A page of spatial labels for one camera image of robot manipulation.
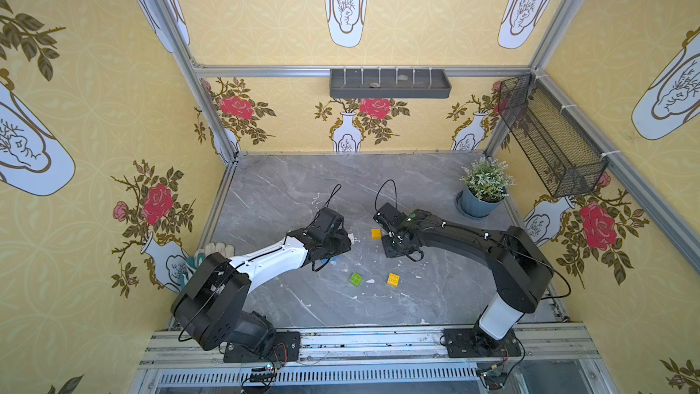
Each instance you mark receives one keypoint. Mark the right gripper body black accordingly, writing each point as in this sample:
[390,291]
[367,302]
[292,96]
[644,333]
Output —
[391,243]

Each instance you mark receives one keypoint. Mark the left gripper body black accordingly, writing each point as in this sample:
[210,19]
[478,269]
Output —
[339,243]

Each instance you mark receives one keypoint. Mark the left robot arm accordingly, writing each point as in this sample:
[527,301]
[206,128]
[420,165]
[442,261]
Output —
[210,309]

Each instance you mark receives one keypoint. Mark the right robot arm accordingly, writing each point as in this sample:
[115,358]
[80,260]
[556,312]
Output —
[519,269]

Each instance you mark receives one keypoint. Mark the yellow lego brick on table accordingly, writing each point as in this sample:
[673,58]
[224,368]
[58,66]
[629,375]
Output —
[393,280]

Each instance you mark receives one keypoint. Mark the flat green lego plate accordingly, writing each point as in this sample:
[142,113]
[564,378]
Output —
[356,279]

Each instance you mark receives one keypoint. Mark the potted green plant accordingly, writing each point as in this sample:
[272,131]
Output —
[486,183]

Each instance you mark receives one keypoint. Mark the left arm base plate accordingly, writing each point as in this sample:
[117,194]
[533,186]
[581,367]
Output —
[279,346]

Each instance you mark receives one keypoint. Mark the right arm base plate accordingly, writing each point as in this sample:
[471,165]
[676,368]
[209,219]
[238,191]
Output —
[475,343]

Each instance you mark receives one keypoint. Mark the work gloves at wall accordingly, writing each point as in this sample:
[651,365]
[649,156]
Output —
[226,250]

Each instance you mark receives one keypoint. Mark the grey wall shelf tray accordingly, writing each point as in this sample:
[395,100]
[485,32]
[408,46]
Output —
[389,83]

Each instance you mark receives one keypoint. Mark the black wire mesh basket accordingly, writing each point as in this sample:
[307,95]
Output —
[561,152]

